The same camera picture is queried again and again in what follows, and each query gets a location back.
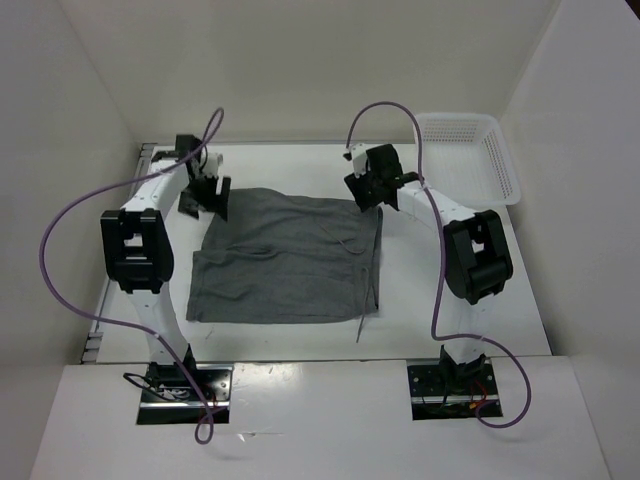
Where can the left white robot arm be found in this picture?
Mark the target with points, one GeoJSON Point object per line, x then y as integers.
{"type": "Point", "coordinates": [139, 256]}

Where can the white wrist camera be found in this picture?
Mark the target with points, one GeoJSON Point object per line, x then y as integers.
{"type": "Point", "coordinates": [358, 157]}
{"type": "Point", "coordinates": [210, 165]}

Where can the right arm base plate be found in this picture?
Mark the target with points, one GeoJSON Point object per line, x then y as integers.
{"type": "Point", "coordinates": [432, 399]}

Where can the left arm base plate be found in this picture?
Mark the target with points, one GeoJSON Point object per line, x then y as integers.
{"type": "Point", "coordinates": [167, 398]}

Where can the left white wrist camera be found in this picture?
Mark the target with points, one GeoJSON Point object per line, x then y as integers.
{"type": "Point", "coordinates": [210, 165]}

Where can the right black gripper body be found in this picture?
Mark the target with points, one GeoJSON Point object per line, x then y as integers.
{"type": "Point", "coordinates": [364, 189]}

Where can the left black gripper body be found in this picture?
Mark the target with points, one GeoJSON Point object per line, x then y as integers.
{"type": "Point", "coordinates": [201, 194]}

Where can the white plastic basket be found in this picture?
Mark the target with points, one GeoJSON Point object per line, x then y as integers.
{"type": "Point", "coordinates": [465, 157]}

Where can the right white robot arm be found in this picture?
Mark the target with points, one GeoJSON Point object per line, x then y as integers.
{"type": "Point", "coordinates": [476, 261]}

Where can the grey shorts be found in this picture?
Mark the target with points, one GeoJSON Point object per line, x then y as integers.
{"type": "Point", "coordinates": [285, 260]}

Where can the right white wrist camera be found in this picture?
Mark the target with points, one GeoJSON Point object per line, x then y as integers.
{"type": "Point", "coordinates": [358, 157]}

